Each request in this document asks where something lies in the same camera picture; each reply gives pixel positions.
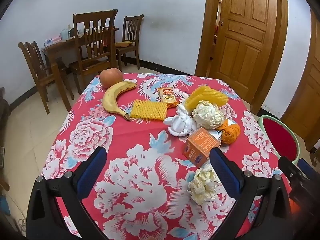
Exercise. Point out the pink tissue box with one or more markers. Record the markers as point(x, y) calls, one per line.
point(56, 39)

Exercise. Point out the orange snack packet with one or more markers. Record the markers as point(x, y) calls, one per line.
point(168, 96)

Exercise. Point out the red basin with green rim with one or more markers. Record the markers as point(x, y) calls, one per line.
point(280, 137)

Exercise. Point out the orange plastic stool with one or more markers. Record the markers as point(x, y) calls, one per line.
point(293, 205)

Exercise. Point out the red apple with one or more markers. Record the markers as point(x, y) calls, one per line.
point(111, 77)

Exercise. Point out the orange cardboard box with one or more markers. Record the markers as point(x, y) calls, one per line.
point(200, 146)

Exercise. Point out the large paper ball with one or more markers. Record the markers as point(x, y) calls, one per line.
point(208, 116)

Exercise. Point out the yellow seat cushion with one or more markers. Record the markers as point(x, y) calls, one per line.
point(123, 44)

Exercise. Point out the flat yellow foam net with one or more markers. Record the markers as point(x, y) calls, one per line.
point(150, 110)

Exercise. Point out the small crumpled paper ball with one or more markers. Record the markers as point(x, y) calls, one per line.
point(202, 186)

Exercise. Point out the pack of small bottles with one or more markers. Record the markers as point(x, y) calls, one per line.
point(47, 42)

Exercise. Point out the wooden door frame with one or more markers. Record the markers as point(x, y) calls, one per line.
point(297, 80)
point(280, 55)

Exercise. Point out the orange plastic bag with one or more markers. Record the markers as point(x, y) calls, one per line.
point(230, 131)

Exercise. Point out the yellow banana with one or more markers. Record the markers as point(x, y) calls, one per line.
point(110, 100)

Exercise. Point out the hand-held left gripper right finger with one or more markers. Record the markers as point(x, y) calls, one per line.
point(225, 175)

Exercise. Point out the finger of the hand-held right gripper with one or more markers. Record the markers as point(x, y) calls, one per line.
point(306, 165)
point(287, 167)

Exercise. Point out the closed wooden door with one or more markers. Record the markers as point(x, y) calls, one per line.
point(313, 110)

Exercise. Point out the open wooden door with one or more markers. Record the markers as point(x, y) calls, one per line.
point(240, 30)

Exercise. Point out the white sock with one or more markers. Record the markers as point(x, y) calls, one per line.
point(178, 126)

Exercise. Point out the large yellow foam net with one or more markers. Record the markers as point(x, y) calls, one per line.
point(205, 96)

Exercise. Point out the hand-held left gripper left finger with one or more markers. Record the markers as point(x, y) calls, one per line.
point(91, 172)

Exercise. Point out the wooden chair with cushion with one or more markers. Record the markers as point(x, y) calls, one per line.
point(131, 35)

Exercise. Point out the wooden dining table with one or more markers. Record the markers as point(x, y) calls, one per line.
point(60, 46)

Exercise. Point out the wooden dining chair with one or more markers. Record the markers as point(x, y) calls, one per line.
point(37, 70)
point(92, 42)

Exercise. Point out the dark furniture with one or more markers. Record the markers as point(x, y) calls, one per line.
point(3, 110)

